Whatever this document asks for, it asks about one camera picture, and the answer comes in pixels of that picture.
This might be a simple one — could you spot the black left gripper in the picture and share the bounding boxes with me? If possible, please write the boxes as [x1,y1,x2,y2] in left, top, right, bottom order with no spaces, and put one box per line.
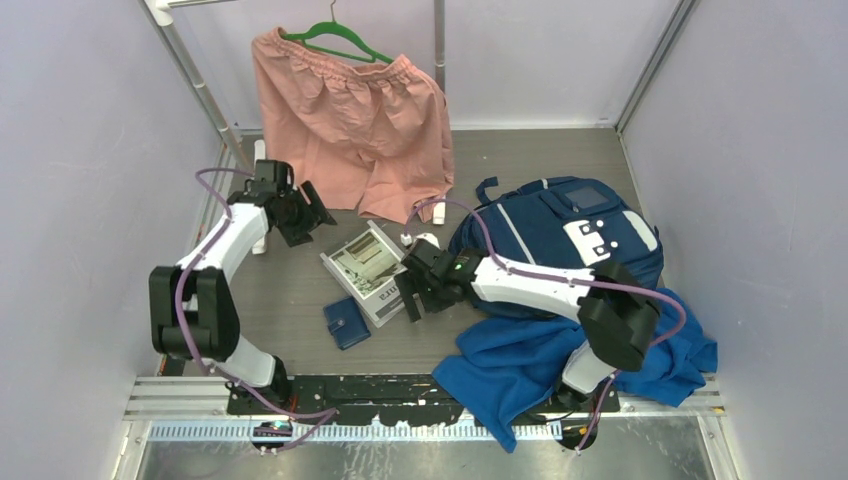
[276,181,335,246]

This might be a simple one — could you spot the grey magazine stack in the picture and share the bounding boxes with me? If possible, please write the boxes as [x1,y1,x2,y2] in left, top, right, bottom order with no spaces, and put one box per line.
[320,220,405,328]

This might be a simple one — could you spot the navy blue backpack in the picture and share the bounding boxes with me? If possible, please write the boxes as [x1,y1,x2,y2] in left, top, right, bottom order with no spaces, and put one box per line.
[476,176,664,289]

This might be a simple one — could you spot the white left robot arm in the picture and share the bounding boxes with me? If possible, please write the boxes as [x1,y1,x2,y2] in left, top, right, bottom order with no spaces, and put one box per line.
[148,160,335,413]

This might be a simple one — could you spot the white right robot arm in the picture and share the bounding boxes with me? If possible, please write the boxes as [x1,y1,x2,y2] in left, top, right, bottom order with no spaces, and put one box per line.
[395,234,660,411]

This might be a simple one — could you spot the small blue wallet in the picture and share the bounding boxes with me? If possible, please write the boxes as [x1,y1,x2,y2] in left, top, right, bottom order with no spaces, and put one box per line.
[323,296,371,351]

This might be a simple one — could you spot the pink shorts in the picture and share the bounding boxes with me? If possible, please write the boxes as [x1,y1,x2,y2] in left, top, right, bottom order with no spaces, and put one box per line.
[251,28,455,223]

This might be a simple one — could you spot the blue cloth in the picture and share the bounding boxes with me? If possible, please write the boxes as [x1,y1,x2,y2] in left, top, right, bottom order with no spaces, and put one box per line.
[432,311,718,453]

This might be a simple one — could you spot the green clothes hanger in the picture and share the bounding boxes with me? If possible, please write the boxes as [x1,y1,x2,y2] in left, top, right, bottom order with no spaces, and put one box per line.
[278,1,394,65]

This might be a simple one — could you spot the metal clothes rack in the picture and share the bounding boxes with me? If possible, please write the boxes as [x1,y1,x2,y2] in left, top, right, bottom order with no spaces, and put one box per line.
[141,0,446,172]

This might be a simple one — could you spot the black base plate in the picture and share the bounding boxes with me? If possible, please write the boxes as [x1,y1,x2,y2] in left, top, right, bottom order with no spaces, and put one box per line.
[225,374,601,427]

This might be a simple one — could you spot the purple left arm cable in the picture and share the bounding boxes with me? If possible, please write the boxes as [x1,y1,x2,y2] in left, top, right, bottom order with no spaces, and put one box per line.
[173,167,349,455]

